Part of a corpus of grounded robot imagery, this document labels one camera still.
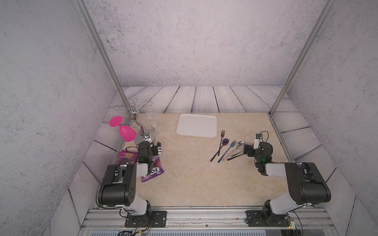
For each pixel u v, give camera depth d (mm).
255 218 721
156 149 866
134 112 831
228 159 942
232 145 1016
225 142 1021
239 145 989
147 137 821
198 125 1122
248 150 853
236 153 968
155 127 922
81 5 696
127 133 883
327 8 707
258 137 810
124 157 889
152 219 717
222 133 1078
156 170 871
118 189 449
